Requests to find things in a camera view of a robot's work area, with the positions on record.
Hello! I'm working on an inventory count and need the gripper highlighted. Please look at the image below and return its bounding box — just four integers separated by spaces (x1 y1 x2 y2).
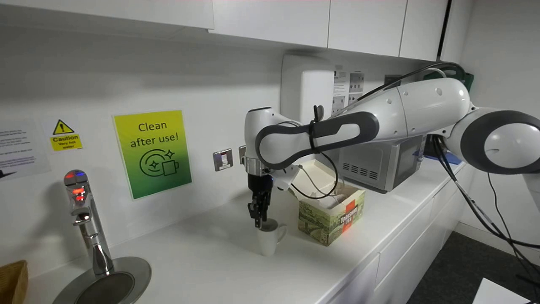
248 174 274 229

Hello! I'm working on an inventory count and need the green tea box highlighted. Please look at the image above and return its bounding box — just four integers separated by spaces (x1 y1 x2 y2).
291 160 366 247

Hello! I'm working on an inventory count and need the white ceramic mug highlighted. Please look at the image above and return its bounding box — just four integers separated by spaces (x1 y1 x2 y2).
256 218 288 257

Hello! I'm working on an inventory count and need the green and yellow sign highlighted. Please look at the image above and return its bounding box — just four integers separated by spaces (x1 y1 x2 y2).
112 109 193 201

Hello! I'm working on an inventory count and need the silver microwave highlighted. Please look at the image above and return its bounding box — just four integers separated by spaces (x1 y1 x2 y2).
337 134 427 194

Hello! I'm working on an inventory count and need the white paper towel dispenser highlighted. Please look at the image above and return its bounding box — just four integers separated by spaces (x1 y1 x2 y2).
281 54 336 126

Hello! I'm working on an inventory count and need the row of paper notices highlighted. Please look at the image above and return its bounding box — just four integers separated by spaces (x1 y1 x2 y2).
332 70 366 115

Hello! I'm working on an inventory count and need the row of white base cabinet doors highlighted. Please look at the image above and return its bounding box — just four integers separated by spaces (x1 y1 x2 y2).
328 164 478 304

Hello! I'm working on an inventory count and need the microwave door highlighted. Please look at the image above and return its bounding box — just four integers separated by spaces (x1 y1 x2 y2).
395 136 427 189

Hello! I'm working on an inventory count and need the round steel drip tray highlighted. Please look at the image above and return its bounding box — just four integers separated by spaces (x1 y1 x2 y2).
52 256 152 304

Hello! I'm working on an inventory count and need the steel hot water tap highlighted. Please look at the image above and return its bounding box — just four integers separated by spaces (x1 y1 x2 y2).
63 169 115 275

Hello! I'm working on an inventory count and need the blue cloth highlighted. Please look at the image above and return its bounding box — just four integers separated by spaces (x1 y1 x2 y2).
415 149 463 166

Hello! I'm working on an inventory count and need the yellow caution sign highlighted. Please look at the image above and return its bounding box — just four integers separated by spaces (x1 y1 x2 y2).
49 119 84 152

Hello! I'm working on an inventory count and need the white paper notice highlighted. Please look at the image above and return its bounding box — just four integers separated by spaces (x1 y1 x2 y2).
0 120 51 181

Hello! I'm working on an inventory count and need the green object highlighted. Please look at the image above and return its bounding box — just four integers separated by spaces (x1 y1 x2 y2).
423 69 475 92

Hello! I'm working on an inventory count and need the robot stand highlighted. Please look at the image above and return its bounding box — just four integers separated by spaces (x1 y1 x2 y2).
472 277 533 304

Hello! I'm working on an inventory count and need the wicker basket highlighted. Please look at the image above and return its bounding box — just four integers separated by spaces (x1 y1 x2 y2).
0 260 29 304

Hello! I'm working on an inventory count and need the row of white wall cabinets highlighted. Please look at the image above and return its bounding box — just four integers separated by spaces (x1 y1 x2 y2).
0 0 448 62

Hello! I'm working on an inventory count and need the black cable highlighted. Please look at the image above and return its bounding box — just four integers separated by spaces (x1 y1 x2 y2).
432 136 540 292

